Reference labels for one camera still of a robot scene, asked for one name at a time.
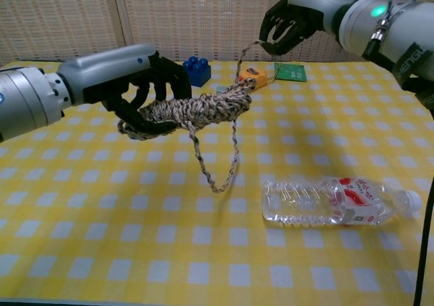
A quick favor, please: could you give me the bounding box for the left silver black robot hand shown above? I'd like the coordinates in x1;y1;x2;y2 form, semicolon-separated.
57;43;193;140

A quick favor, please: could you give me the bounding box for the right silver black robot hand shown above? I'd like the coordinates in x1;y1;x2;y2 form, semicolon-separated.
259;0;357;56

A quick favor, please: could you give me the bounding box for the braided rope bundle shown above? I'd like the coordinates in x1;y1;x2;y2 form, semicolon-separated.
117;39;269;194

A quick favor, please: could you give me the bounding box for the green circuit board card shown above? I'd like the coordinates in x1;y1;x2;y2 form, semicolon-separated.
273;61;308;82

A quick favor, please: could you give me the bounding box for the blue building block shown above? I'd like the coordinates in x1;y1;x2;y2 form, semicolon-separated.
182;56;212;88

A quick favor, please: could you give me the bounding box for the orange tape measure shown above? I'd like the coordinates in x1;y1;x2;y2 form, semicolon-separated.
237;67;275;90

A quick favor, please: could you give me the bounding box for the yellow white checkered tablecloth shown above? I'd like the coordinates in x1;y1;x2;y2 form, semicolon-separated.
0;60;434;306

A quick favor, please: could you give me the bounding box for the clear plastic water bottle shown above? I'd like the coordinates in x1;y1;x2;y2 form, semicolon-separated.
261;176;423;231

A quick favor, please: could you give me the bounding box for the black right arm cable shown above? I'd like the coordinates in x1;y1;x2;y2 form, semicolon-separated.
362;0;434;306

